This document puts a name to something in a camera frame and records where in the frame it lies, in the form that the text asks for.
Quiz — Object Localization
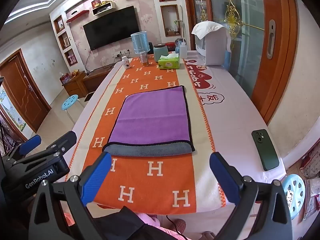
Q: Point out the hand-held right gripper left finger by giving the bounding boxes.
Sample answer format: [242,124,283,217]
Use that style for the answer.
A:
[29,152,112,240]

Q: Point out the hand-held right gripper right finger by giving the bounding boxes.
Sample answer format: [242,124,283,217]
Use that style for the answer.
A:
[209,152,293,240]

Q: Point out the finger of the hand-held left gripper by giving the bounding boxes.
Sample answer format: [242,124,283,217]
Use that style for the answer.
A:
[46,131,77,156]
[4,134,42,167]

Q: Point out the purple towel with grey underside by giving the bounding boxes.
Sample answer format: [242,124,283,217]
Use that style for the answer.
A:
[102,85,196,157]

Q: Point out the blue round stool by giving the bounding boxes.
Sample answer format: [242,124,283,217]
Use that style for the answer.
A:
[61,94,85,125]

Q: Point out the orange patterned blanket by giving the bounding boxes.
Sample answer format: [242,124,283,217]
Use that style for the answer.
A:
[65,56,227,208]

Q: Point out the dark green smartphone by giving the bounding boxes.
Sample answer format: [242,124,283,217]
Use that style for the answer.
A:
[251,129,280,172]

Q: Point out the wooden room door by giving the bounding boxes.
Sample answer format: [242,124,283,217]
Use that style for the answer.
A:
[0,49,52,133]

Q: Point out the black garment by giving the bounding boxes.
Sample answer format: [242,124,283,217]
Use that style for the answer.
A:
[89,207,177,240]

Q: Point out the wooden television cabinet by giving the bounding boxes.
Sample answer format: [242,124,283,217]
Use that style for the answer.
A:
[62,65,114,98]

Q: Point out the red gift bag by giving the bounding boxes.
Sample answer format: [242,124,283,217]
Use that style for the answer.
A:
[60,72,72,85]

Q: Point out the pink slipper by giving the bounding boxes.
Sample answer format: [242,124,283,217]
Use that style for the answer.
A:
[170,219,187,232]

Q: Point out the pink garment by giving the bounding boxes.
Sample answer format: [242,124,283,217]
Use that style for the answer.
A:
[137,213,162,230]

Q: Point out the white printed tablecloth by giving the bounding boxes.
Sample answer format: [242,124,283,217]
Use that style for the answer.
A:
[65,51,287,216]

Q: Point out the light blue heart-cutout stool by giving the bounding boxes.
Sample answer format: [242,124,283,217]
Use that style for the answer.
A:
[282,173,306,214]

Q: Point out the printed plastic bags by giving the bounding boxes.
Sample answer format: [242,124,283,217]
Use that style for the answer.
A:
[299,144,320,221]

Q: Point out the white power strip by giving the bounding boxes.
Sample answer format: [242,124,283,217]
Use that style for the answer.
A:
[111,50,132,58]

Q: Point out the wooden glass sliding door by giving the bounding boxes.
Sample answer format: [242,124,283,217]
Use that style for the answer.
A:
[182,0,298,126]

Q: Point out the black flat television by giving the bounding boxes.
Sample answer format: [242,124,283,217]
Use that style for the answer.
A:
[83,5,140,51]

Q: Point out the blue water jug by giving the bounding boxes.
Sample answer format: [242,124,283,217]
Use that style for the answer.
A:
[131,31,149,55]

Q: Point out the teal ceramic jar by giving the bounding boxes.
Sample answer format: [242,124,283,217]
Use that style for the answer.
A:
[153,43,170,63]

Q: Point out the green tissue box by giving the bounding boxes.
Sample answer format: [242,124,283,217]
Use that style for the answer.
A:
[158,53,181,70]

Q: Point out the white countertop appliance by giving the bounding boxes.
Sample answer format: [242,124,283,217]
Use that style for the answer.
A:
[195,24,232,66]

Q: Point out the white plastic squeeze bottle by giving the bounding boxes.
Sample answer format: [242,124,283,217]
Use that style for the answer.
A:
[179,39,189,59]

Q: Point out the white cloth cover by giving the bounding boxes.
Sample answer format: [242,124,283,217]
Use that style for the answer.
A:
[191,21,227,39]

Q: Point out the gold door ornament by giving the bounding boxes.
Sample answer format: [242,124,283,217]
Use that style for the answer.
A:
[224,0,244,41]

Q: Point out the wall poster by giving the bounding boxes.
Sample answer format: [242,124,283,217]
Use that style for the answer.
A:
[0,84,27,133]

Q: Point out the red wall shelf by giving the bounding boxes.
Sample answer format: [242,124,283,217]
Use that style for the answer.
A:
[66,10,90,24]

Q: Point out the white box wall shelf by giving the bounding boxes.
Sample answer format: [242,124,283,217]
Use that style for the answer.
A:
[91,1,113,16]

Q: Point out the silver door handle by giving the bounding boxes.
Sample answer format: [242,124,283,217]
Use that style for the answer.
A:
[266,19,276,60]

